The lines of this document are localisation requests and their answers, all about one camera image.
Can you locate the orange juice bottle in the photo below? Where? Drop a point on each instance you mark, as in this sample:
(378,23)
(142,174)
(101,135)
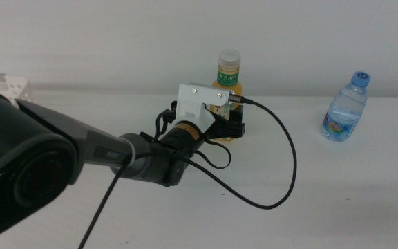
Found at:
(229,62)

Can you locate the white perforated plastic basket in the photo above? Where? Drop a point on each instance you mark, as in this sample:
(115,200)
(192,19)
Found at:
(17,86)

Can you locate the clear water bottle blue cap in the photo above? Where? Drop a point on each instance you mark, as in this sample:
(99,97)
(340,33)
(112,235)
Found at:
(344,110)

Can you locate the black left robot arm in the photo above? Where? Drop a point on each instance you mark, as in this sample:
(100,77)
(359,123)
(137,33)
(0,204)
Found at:
(29,155)

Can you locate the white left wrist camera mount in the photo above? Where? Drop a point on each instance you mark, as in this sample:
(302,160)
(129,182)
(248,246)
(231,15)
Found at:
(195,103)

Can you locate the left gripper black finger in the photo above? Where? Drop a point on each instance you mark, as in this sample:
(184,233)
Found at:
(173,109)
(237,115)

